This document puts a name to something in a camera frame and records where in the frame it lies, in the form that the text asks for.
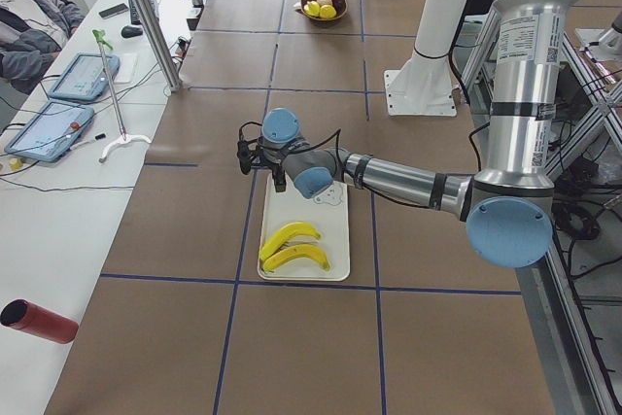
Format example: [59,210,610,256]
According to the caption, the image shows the yellow banana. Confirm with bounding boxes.
[259,222,322,261]
[262,244,330,272]

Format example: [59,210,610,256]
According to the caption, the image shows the white bear tray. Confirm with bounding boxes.
[257,180,350,281]

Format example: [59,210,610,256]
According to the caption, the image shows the aluminium frame post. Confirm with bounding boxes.
[132,0,182,92]

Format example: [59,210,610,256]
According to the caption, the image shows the black computer mouse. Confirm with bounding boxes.
[121,25,143,39]

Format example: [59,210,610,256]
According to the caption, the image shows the black smartphone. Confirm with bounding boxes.
[98,3,129,19]

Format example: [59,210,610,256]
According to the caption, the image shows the yellow mango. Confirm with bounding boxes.
[319,5,337,19]

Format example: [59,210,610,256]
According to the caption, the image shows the red cylinder bottle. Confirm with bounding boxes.
[1,298,79,344]

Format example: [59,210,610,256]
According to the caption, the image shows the seated person grey jacket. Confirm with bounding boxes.
[1,0,85,94]

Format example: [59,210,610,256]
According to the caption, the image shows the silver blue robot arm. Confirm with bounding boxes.
[255,0,577,268]

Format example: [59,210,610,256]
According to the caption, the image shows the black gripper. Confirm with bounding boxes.
[266,159,287,192]

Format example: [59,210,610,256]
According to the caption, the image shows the blue teach pendant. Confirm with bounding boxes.
[4,99,94,162]
[48,53,109,103]

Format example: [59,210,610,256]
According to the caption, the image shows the yellow star fruit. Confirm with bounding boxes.
[303,1,321,17]

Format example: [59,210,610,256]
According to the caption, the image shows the upper blue teach pendant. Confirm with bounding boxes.
[48,53,109,103]

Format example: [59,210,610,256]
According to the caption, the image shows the reacher grabber stick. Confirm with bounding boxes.
[92,29,152,163]

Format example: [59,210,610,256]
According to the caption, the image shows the lower blue teach pendant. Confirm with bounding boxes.
[4,99,94,162]

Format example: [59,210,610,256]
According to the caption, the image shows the brown wicker basket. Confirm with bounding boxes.
[296,0,348,21]

